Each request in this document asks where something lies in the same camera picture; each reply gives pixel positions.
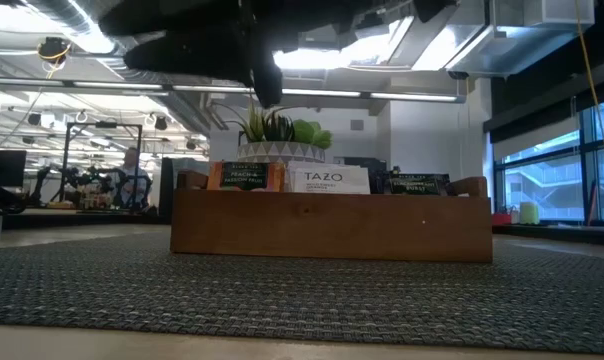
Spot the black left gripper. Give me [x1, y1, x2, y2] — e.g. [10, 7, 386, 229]
[97, 0, 284, 110]

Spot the potted green succulent plant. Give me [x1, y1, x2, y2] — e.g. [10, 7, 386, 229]
[220, 101, 334, 164]

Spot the red Ahmad tea packet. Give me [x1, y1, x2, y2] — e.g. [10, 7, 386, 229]
[206, 160, 286, 193]

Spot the white orange Tazo tea packet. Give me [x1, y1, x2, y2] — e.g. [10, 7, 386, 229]
[286, 160, 372, 196]

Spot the wooden tea organizer tray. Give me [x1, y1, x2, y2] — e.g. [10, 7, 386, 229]
[170, 169, 494, 264]

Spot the purple blackcurrant tea packet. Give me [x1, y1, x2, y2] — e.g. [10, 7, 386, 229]
[383, 172, 452, 196]

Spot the grey woven placemat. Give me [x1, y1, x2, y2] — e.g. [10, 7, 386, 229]
[0, 230, 604, 357]

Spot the long linear light fixture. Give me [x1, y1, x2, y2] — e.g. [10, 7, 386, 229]
[0, 75, 467, 104]

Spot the person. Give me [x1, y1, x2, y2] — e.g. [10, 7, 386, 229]
[112, 146, 154, 209]

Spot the yellow-green cylinder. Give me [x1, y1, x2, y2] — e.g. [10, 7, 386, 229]
[519, 201, 541, 226]

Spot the black computer monitor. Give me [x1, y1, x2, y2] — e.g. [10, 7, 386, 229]
[0, 148, 28, 190]

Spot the silver round air duct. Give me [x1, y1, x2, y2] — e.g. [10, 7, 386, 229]
[24, 0, 218, 136]

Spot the silver rectangular air duct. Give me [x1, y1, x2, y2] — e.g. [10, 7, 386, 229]
[411, 0, 596, 79]

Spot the black stand frame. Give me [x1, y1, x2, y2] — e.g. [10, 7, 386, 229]
[64, 121, 144, 211]

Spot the black yellow cable reel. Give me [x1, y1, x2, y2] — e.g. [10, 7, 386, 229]
[36, 35, 73, 65]

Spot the yellow cable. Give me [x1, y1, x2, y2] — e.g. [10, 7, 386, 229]
[574, 0, 604, 204]

